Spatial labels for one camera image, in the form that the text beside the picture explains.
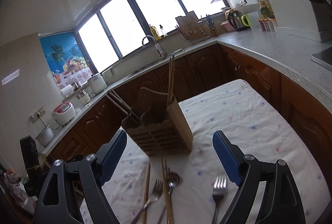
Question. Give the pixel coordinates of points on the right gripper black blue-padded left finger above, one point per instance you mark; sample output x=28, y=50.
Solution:
x=57, y=202

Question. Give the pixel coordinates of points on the steel fork right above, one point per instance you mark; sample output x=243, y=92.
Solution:
x=219, y=191

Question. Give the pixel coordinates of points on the red white rice cooker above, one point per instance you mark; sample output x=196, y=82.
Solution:
x=64, y=113

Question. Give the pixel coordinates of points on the yellow dish soap bottle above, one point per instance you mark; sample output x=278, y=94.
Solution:
x=154, y=32

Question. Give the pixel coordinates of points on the steel fork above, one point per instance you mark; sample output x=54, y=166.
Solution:
x=155, y=195
x=219, y=191

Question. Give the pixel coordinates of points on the wooden chopstick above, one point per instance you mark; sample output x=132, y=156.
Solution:
x=136, y=118
x=120, y=103
x=146, y=194
x=168, y=207
x=171, y=79

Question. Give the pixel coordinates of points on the green handled cup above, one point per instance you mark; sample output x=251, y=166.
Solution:
x=246, y=20

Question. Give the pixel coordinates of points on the wooden utensil holder box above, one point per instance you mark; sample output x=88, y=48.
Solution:
x=158, y=125

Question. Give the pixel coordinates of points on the wooden chopstick on table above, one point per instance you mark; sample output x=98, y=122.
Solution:
x=146, y=194

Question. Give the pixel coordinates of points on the pink spice jar set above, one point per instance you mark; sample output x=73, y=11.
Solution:
x=268, y=24

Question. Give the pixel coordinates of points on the wall power socket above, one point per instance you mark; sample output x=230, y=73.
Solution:
x=36, y=116

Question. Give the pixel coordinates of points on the chrome sink faucet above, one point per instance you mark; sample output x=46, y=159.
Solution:
x=158, y=48

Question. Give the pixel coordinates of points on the steel fork left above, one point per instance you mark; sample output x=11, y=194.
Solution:
x=155, y=195

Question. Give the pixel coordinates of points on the steel spoon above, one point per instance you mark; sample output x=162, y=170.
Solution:
x=173, y=180

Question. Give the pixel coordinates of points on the steel electric kettle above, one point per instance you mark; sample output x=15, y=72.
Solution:
x=234, y=19

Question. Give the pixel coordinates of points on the white floral tablecloth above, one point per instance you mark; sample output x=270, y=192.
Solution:
x=248, y=121

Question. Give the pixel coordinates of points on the metal inner pot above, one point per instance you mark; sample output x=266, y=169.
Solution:
x=46, y=136

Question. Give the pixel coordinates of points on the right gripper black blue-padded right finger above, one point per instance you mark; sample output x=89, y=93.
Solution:
x=281, y=202

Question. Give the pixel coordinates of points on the tropical fruit poster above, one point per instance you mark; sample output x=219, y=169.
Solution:
x=65, y=59

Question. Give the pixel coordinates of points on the yellow oil bottle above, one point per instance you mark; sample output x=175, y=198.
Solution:
x=264, y=10

